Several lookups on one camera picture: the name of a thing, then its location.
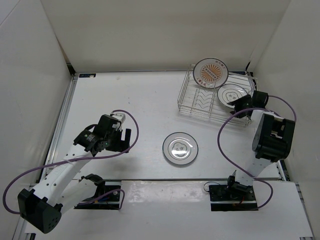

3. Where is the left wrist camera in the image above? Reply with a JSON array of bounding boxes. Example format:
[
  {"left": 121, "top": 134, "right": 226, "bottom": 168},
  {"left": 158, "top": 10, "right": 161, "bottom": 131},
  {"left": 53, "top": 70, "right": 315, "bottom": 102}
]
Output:
[{"left": 110, "top": 112, "right": 126, "bottom": 125}]

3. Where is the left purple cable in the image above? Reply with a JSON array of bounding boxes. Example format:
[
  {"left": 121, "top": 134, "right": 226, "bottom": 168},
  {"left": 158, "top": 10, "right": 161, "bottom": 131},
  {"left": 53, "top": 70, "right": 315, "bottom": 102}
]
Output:
[{"left": 4, "top": 109, "right": 140, "bottom": 215}]

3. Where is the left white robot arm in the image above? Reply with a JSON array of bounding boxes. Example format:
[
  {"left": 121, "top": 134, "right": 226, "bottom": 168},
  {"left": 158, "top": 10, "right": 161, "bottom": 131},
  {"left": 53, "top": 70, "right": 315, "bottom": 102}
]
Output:
[{"left": 17, "top": 112, "right": 131, "bottom": 234}]

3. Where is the aluminium table rail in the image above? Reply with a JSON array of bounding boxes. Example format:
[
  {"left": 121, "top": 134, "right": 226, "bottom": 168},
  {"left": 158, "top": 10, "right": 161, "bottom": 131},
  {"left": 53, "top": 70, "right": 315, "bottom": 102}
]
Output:
[{"left": 37, "top": 63, "right": 78, "bottom": 182}]

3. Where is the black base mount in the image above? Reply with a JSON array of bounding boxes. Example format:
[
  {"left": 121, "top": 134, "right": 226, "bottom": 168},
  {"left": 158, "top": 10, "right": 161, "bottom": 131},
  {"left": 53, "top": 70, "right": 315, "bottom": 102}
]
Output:
[
  {"left": 203, "top": 181, "right": 258, "bottom": 212},
  {"left": 74, "top": 185, "right": 123, "bottom": 210}
]

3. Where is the white plate black flower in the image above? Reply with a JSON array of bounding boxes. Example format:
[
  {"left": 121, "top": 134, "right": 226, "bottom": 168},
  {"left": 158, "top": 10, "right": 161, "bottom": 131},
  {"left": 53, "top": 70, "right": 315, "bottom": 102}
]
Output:
[{"left": 217, "top": 84, "right": 248, "bottom": 109}]

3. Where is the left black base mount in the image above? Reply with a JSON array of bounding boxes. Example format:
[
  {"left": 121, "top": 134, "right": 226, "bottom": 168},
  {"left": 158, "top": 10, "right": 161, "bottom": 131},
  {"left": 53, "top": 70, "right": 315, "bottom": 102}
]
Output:
[{"left": 74, "top": 185, "right": 123, "bottom": 210}]

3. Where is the orange sunburst plate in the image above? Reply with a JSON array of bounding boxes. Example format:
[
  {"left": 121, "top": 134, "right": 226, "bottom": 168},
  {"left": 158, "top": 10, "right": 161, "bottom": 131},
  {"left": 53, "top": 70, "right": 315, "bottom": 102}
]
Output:
[{"left": 192, "top": 58, "right": 229, "bottom": 89}]

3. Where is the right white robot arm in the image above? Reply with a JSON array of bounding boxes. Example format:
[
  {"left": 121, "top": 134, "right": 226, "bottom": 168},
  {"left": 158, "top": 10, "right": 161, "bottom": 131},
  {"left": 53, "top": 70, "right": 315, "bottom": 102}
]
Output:
[{"left": 224, "top": 90, "right": 296, "bottom": 200}]

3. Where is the white wire dish rack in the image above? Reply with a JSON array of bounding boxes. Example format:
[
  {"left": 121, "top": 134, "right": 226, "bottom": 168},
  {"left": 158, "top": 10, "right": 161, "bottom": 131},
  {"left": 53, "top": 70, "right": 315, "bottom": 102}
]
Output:
[{"left": 177, "top": 64, "right": 256, "bottom": 125}]

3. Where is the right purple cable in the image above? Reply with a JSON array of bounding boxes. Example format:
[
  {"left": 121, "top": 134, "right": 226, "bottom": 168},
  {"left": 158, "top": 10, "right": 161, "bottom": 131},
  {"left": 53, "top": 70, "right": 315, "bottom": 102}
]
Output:
[{"left": 216, "top": 94, "right": 299, "bottom": 210}]

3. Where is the small black label sticker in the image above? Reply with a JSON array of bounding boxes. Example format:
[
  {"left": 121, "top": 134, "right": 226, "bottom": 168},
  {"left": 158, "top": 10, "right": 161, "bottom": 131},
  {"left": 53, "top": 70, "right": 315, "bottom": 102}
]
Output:
[{"left": 78, "top": 73, "right": 96, "bottom": 78}]

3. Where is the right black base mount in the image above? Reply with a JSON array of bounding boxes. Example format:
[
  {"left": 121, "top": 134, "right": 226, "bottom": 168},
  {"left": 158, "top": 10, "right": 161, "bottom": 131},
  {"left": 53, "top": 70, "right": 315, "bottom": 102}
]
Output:
[{"left": 203, "top": 181, "right": 258, "bottom": 212}]

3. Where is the purple cable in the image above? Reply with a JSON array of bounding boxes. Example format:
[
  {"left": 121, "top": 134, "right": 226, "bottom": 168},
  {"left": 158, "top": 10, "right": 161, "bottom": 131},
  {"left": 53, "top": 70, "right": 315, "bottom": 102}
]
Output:
[
  {"left": 216, "top": 94, "right": 299, "bottom": 210},
  {"left": 4, "top": 109, "right": 140, "bottom": 215}
]

